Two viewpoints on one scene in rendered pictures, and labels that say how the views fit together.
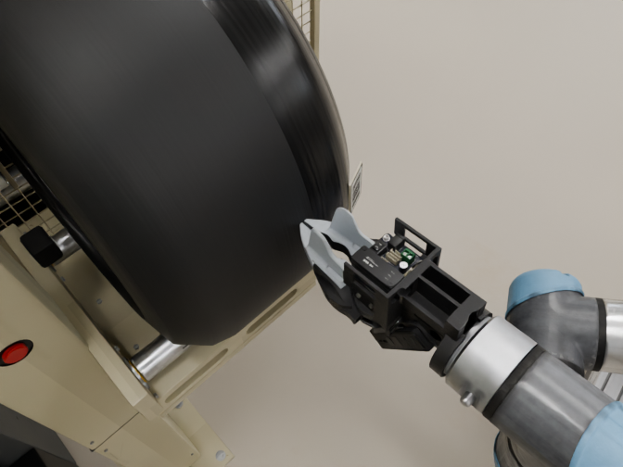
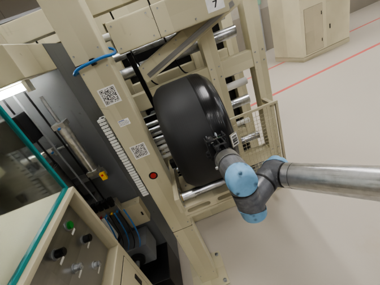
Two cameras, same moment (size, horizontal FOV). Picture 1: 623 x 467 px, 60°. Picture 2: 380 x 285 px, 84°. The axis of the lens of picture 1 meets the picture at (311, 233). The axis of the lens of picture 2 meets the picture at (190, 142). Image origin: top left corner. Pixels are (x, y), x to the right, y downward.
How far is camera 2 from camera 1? 53 cm
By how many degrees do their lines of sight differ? 43
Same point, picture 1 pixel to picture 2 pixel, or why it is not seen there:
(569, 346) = (268, 172)
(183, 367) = (194, 201)
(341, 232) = not seen: hidden behind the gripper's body
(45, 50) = (162, 97)
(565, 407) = (229, 162)
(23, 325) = (155, 167)
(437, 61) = (368, 149)
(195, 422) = (220, 263)
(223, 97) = (191, 106)
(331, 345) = (284, 254)
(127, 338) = not seen: hidden behind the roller
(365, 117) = not seen: hidden behind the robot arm
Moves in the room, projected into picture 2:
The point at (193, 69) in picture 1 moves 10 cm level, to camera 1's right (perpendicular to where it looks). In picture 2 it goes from (186, 100) to (207, 98)
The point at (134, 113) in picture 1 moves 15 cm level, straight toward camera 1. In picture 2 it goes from (172, 107) to (164, 124)
